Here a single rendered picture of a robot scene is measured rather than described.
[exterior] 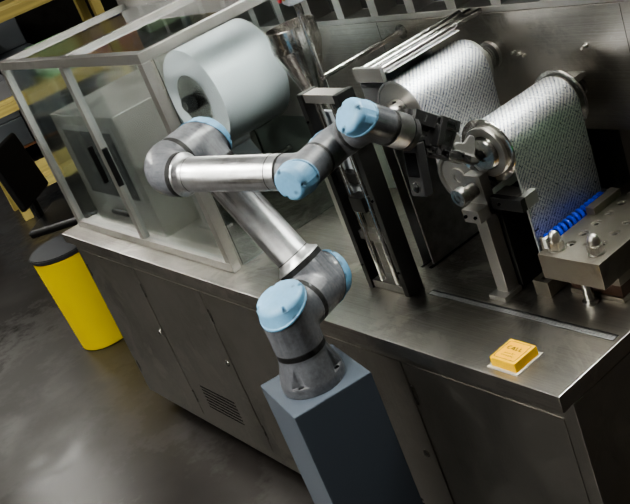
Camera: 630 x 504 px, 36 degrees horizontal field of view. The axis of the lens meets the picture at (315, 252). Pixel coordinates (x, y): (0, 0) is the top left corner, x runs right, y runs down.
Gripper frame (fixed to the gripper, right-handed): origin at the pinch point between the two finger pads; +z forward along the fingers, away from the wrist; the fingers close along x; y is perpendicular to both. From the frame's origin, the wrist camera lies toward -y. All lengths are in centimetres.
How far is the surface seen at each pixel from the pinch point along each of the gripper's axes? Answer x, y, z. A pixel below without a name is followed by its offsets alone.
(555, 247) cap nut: -15.7, -14.0, 13.9
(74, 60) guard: 139, 15, -37
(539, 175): -8.1, 0.7, 13.0
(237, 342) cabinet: 105, -60, 21
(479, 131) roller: -2.2, 6.7, -1.6
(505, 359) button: -18.4, -38.5, 2.8
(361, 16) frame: 70, 41, 16
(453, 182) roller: 11.9, -3.6, 7.8
